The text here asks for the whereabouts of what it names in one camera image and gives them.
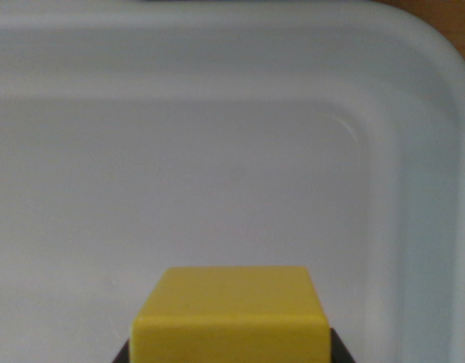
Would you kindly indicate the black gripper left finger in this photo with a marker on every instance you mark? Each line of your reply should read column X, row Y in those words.
column 122, row 355

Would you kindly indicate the yellow cube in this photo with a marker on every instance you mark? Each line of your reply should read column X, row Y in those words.
column 228, row 321

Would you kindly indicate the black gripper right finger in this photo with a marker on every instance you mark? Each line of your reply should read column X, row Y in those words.
column 340, row 349

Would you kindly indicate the grey plastic bin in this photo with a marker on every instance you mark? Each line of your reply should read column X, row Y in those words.
column 179, row 151

